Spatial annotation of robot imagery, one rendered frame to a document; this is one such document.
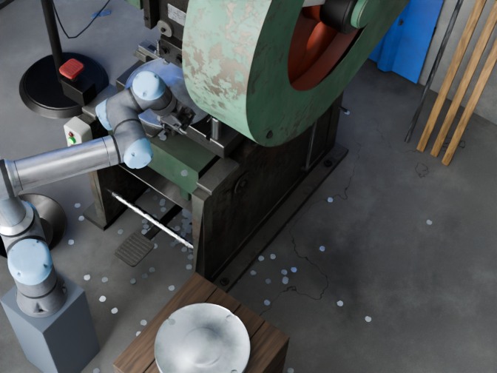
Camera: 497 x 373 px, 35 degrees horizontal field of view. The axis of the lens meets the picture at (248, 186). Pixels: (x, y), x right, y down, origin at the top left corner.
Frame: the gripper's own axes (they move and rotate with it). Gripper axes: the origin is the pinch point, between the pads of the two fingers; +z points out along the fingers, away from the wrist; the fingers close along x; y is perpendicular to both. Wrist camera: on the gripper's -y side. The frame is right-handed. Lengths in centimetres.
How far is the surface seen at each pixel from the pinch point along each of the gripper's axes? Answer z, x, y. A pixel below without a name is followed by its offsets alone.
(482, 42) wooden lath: 63, 91, 56
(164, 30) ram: -13.2, 19.6, -13.7
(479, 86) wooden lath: 77, 81, 61
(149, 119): -0.2, -3.4, -8.5
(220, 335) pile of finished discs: 25, -47, 39
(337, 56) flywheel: -10, 37, 34
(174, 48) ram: -10.9, 17.0, -8.9
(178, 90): 5.2, 9.6, -8.3
